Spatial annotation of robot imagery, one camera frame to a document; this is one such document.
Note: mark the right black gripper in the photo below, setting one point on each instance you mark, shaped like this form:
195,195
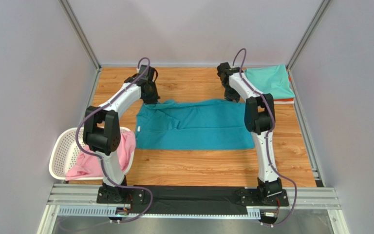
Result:
232,95

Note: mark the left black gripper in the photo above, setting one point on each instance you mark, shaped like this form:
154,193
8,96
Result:
154,99

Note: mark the teal t shirt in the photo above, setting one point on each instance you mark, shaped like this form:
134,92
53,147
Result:
213,124

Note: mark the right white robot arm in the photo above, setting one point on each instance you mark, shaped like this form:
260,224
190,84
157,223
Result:
259,120

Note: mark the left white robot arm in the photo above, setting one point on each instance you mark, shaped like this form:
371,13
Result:
101,132

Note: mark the folded mint green t shirt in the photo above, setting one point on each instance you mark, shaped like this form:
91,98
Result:
271,80

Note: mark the folded orange t shirt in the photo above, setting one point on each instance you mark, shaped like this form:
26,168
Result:
286,100

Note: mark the pink t shirt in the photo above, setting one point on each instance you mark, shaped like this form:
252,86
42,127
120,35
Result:
89,166

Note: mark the white plastic laundry basket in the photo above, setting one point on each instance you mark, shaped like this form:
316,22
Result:
65,152

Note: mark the black cloth strip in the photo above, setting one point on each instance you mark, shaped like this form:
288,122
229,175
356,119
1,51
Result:
201,200

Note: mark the right aluminium corner post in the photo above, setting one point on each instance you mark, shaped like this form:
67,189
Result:
320,12

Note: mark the aluminium corner post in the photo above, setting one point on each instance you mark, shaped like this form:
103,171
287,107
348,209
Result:
67,7
320,12

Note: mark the left aluminium corner post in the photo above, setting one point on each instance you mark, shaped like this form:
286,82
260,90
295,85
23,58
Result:
67,7

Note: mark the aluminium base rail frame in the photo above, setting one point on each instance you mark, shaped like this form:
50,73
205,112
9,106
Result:
307,198

